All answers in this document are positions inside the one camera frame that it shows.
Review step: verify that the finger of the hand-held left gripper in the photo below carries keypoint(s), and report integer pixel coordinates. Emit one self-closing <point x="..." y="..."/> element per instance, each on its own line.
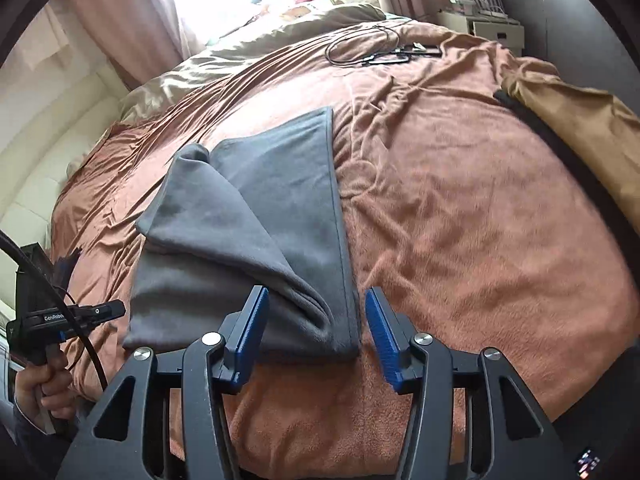
<point x="100" y="312"/>
<point x="67" y="267"/>

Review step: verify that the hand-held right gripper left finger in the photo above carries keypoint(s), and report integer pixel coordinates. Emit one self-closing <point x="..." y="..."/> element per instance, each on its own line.
<point x="252" y="330"/>

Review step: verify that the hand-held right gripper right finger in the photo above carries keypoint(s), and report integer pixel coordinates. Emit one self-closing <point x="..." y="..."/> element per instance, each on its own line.
<point x="382" y="335"/>

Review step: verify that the grey t-shirt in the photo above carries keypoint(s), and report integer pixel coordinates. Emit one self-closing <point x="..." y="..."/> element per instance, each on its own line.
<point x="280" y="200"/>

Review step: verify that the person's left forearm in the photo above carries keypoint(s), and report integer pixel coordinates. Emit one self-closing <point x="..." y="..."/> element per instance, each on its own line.
<point x="25" y="440"/>

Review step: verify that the person's left hand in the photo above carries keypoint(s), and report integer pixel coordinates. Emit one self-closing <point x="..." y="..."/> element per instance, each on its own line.
<point x="32" y="390"/>

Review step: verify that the cream padded headboard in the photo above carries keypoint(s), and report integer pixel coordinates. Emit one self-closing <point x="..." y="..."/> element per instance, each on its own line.
<point x="40" y="160"/>

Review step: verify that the brown fleece blanket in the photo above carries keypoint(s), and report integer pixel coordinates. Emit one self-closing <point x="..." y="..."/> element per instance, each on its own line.
<point x="475" y="260"/>

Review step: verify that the small lit screen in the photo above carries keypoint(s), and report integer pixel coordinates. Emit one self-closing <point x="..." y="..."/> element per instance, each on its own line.
<point x="588" y="461"/>

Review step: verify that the black jacket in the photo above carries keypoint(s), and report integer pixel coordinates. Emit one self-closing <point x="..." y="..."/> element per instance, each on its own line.
<point x="550" y="135"/>

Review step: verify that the olive beige duvet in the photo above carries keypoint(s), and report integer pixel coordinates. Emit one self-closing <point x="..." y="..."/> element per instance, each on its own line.
<point x="240" y="60"/>

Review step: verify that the tan cloth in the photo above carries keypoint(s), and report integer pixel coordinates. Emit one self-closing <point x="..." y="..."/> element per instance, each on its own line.
<point x="575" y="110"/>

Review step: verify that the cream nightstand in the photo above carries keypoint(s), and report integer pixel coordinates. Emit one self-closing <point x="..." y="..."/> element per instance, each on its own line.
<point x="495" y="30"/>

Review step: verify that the grey wardrobe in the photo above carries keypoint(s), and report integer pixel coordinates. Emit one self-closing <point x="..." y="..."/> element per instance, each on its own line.
<point x="560" y="20"/>

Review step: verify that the black plastic frame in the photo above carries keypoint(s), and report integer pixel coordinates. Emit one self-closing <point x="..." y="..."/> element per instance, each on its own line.
<point x="385" y="60"/>
<point x="425" y="51"/>

